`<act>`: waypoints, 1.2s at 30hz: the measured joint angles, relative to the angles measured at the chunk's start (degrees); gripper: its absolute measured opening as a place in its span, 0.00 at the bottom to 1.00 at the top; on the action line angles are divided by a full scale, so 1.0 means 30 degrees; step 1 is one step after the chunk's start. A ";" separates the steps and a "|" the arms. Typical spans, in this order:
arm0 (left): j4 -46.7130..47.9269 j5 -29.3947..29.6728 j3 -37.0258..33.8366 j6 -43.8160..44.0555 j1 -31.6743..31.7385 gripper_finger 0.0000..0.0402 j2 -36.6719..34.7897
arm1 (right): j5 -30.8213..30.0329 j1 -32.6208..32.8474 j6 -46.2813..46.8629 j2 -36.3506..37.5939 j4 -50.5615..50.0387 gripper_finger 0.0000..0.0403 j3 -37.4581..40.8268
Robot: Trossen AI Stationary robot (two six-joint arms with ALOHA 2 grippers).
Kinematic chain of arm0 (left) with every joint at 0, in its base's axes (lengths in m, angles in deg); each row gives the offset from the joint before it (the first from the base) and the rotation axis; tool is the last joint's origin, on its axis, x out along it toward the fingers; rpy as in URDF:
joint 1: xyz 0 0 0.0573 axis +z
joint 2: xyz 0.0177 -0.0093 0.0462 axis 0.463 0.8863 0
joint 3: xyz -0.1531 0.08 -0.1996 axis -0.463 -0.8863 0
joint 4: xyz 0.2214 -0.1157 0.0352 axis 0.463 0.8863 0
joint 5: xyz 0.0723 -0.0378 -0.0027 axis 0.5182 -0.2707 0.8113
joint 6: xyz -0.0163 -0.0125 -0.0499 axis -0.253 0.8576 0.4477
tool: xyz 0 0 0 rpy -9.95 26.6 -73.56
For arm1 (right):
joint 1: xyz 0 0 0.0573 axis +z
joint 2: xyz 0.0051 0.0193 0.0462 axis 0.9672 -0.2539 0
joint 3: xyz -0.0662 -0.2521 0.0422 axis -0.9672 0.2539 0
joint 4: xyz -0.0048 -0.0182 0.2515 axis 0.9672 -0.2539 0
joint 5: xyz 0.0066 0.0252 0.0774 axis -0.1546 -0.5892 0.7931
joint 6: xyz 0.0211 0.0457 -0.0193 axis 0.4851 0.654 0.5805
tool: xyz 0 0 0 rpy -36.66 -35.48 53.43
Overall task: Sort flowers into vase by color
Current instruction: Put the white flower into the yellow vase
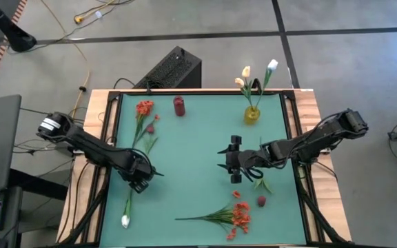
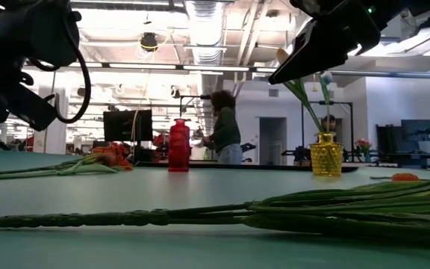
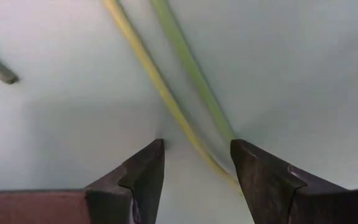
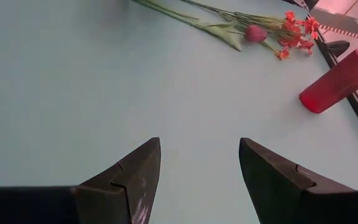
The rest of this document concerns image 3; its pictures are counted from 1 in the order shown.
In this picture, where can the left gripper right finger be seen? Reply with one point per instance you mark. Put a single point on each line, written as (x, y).
(269, 193)

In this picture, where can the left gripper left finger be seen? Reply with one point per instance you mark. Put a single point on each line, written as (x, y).
(141, 186)

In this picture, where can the dark red artificial tulip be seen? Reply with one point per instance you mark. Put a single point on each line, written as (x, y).
(154, 74)

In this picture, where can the white artificial tulip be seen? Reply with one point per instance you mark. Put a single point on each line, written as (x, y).
(194, 71)

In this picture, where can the green flower stems bundle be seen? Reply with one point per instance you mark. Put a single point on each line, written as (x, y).
(291, 77)

